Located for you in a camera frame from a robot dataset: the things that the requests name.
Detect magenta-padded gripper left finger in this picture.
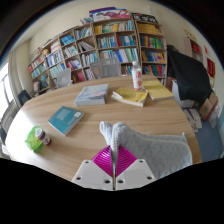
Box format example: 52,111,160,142
71,145,116,191

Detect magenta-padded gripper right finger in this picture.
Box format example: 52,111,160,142
114,145,157,191

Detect white textured towel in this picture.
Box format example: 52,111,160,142
99,120,194,181

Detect teal book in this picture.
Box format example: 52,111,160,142
47,105,85,137

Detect thick yellow book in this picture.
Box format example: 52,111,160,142
110,87,149,108

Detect grey book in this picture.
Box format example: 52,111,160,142
73,83,110,108

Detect green plastic bag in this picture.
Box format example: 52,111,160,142
24,125,44,153

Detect papers on floor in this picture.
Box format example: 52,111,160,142
183,108,204,133

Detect thin yellow book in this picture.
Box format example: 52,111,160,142
142,79,175,102

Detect white box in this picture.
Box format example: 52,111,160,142
171,79,196,109

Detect clear bottle with pink label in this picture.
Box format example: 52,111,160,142
131,60,144,92

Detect grey mesh chair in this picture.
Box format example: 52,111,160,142
89,57,123,80
55,67,73,89

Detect cardboard box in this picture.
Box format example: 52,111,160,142
198,92,219,122

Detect dark blue chair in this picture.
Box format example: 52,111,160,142
17,89,33,107

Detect black cloth cover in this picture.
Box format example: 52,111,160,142
166,44,213,103

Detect wooden bookshelf unit with books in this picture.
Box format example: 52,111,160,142
27,6,168,94

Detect small shelf with red items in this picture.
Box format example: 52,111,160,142
184,35,203,63

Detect red wall hanging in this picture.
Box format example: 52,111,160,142
206,57,216,78

